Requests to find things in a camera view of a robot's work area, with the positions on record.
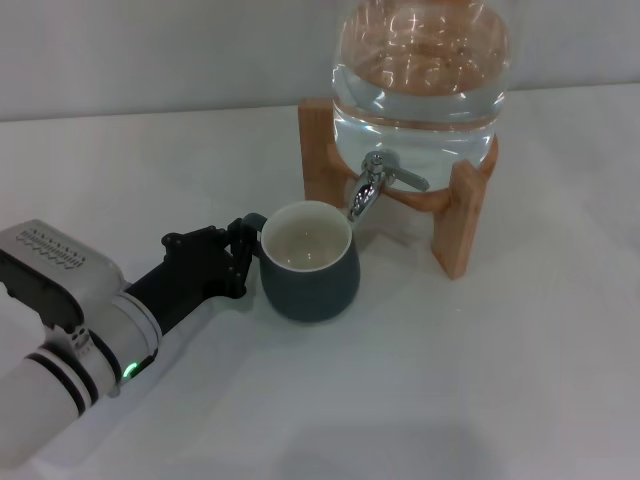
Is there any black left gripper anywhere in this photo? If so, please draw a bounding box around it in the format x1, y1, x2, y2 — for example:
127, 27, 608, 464
124, 215, 262, 336

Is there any dark grey ceramic cup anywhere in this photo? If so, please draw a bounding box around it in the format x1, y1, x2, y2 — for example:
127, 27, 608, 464
242, 200, 362, 323

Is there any chrome faucet tap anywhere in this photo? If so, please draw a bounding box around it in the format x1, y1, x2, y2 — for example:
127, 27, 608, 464
347, 151, 431, 223

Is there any clear glass water jar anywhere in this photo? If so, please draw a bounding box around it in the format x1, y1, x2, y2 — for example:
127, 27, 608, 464
329, 0, 512, 194

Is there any wooden jar stand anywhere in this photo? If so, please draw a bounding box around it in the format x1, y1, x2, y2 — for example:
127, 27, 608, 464
298, 97, 500, 281

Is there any white black wrist camera box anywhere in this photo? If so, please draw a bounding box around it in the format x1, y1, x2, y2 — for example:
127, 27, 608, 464
0, 218, 125, 334

